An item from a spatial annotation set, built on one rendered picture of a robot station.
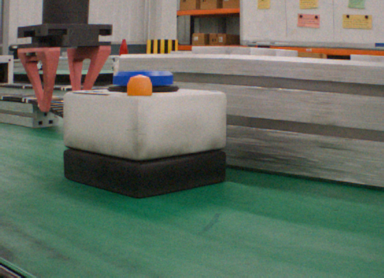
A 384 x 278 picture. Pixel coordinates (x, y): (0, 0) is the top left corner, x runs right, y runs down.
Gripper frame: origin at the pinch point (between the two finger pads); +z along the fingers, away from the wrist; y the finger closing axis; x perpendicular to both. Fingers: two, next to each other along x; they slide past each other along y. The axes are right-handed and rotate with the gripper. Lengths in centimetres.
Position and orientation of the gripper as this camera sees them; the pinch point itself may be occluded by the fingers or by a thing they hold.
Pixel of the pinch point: (62, 103)
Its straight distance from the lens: 72.0
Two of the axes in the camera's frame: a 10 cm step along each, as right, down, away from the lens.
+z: -0.1, 9.9, 1.2
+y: 6.9, -0.8, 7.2
